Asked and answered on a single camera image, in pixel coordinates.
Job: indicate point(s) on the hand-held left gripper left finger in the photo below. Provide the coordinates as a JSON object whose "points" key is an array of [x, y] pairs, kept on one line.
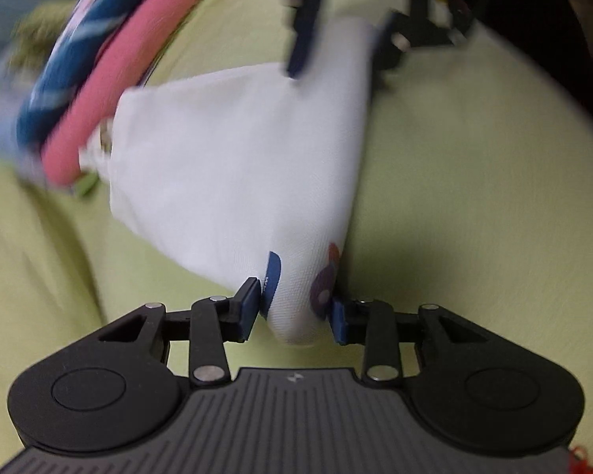
{"points": [[248, 306]]}

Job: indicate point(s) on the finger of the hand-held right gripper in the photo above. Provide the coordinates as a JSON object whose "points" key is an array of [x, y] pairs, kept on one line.
{"points": [[390, 44], [304, 39]]}

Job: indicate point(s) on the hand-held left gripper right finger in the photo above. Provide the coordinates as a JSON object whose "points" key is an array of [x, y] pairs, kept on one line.
{"points": [[340, 321]]}

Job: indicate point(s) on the white green printed shopping bag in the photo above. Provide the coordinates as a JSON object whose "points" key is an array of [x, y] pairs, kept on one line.
{"points": [[237, 158]]}

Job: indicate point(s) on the pink cloth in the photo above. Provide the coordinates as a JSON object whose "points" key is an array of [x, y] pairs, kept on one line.
{"points": [[123, 69]]}

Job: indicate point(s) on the blue patterned cloth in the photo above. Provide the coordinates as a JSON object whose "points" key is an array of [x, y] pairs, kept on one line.
{"points": [[79, 44]]}

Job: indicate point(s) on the light blue plaid cloth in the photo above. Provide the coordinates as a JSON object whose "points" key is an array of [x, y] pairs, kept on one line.
{"points": [[0, 128]]}

